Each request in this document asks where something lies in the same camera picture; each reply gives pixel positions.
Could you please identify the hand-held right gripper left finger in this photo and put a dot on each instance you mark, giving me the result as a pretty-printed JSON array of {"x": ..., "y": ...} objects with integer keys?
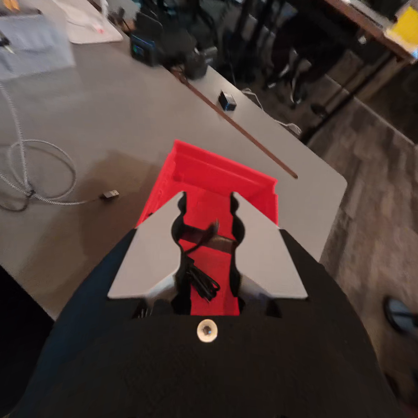
[{"x": 150, "y": 261}]

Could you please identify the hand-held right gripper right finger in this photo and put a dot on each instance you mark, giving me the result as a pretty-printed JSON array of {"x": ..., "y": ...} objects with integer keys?
[{"x": 267, "y": 261}]

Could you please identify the red plastic bin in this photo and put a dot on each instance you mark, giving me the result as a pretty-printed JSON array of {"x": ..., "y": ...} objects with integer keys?
[{"x": 222, "y": 183}]

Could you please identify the dark rounded object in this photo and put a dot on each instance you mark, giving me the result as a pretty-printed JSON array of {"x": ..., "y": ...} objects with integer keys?
[{"x": 398, "y": 313}]

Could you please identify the small black box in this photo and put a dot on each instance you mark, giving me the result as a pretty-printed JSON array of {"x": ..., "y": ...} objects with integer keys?
[{"x": 227, "y": 102}]

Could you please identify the black charger box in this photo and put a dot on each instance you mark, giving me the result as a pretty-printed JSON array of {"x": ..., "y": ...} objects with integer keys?
[{"x": 199, "y": 65}]

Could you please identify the black power station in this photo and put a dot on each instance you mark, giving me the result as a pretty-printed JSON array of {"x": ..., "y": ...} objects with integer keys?
[{"x": 143, "y": 49}]

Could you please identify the white rounded tray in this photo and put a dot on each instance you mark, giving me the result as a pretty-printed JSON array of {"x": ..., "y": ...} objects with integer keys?
[{"x": 91, "y": 29}]

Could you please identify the wooden desk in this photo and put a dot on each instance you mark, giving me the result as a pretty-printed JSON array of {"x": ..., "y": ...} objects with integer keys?
[{"x": 359, "y": 19}]

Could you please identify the yellow plastic bin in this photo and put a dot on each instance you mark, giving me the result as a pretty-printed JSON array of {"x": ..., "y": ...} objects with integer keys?
[{"x": 406, "y": 26}]

